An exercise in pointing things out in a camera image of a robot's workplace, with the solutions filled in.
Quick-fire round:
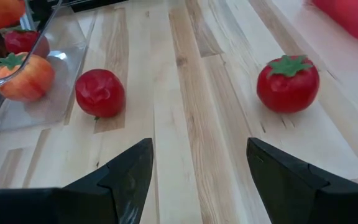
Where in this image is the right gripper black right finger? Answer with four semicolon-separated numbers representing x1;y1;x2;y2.
246;137;358;224

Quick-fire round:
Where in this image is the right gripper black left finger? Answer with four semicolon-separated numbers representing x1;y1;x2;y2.
0;138;154;224

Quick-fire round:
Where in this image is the orange tomato with green stem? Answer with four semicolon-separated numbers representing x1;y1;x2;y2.
0;52;56;103

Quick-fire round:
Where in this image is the red tomato with green stem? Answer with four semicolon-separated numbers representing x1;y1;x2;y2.
4;28;51;59
256;54;321;114

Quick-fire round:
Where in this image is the red tomato without visible stem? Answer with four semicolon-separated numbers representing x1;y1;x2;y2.
74;68;126;119

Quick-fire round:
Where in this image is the clear plastic basket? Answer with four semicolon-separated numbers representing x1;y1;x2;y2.
0;0;89;133

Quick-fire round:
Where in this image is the red plastic basket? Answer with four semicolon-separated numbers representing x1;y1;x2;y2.
310;0;358;41

